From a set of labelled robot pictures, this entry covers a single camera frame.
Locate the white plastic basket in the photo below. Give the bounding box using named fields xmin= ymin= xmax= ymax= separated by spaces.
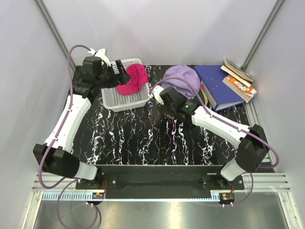
xmin=101 ymin=58 xmax=152 ymax=112

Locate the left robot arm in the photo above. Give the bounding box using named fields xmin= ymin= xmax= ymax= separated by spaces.
xmin=33 ymin=56 xmax=130 ymax=189

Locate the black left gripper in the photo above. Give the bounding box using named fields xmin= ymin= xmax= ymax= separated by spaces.
xmin=96 ymin=60 xmax=131 ymax=89

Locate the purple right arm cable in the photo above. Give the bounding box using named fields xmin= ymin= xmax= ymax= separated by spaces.
xmin=149 ymin=76 xmax=280 ymax=169

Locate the blue ring binder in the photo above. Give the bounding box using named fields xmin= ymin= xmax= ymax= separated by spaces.
xmin=194 ymin=65 xmax=245 ymax=111

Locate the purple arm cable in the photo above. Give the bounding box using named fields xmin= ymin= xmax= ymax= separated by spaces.
xmin=38 ymin=44 xmax=92 ymax=189
xmin=149 ymin=76 xmax=280 ymax=169

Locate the beige baseball cap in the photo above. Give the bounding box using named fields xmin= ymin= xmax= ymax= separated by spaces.
xmin=200 ymin=84 xmax=208 ymax=105

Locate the orange paperback book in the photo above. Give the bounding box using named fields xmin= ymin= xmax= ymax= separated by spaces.
xmin=223 ymin=75 xmax=257 ymax=103

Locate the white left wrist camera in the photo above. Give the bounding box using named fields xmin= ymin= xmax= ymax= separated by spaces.
xmin=88 ymin=48 xmax=111 ymax=66

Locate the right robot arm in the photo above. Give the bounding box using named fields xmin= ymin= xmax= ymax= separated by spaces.
xmin=152 ymin=86 xmax=269 ymax=189

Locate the lavender baseball cap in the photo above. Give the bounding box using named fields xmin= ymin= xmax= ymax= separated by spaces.
xmin=161 ymin=65 xmax=200 ymax=99

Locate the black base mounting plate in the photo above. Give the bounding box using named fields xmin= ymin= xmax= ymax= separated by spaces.
xmin=76 ymin=165 xmax=244 ymax=201

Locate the tan paperback book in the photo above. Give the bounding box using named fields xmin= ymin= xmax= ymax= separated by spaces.
xmin=221 ymin=59 xmax=254 ymax=86

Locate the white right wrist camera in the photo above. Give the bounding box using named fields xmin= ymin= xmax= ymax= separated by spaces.
xmin=148 ymin=85 xmax=164 ymax=105

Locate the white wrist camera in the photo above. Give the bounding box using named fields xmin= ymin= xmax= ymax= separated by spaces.
xmin=148 ymin=85 xmax=164 ymax=105
xmin=88 ymin=48 xmax=111 ymax=66

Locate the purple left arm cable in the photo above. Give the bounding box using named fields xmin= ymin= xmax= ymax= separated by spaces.
xmin=38 ymin=44 xmax=92 ymax=189

